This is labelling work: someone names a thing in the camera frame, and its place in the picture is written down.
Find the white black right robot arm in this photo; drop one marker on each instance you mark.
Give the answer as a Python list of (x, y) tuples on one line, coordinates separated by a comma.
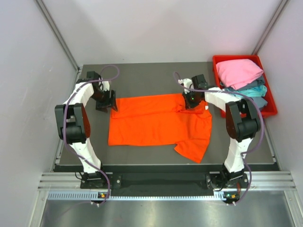
[(241, 117)]

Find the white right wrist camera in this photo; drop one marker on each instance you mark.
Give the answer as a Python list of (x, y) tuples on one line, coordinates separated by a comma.
[(187, 83)]

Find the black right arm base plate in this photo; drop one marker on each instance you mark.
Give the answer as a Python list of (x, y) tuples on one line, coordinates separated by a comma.
[(225, 180)]

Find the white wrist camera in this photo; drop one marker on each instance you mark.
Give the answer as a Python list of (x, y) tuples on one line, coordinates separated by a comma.
[(187, 83), (104, 86)]

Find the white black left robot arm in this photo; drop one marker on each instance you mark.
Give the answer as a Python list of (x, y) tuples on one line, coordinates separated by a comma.
[(72, 121)]

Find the teal folded t-shirt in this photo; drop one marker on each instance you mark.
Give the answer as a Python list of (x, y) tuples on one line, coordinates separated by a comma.
[(258, 91)]

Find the grey-blue folded t-shirt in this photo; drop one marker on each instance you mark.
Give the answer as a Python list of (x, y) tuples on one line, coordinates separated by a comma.
[(255, 84)]

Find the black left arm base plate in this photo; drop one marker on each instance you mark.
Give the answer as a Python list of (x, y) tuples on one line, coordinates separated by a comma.
[(98, 181)]

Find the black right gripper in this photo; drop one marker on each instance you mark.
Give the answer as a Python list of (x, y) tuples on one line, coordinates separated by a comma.
[(189, 105)]

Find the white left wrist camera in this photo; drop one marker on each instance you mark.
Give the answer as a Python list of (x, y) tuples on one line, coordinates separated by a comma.
[(104, 86)]

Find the grey slotted cable duct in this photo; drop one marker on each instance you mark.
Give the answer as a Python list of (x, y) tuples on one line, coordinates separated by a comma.
[(100, 196)]

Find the blue-grey folded t-shirt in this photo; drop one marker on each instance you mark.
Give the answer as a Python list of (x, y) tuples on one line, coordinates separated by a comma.
[(260, 102)]

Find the aluminium frame rail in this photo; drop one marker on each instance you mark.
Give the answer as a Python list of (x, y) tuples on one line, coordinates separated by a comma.
[(260, 181)]

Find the red plastic bin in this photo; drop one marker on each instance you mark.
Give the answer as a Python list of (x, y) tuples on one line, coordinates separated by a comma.
[(270, 109)]

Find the pink folded t-shirt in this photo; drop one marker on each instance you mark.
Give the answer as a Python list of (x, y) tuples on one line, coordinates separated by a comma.
[(238, 73)]

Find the orange t-shirt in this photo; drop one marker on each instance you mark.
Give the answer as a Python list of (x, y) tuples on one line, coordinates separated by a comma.
[(162, 120)]

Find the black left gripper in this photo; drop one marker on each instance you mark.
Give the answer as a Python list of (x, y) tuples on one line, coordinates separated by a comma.
[(102, 106)]

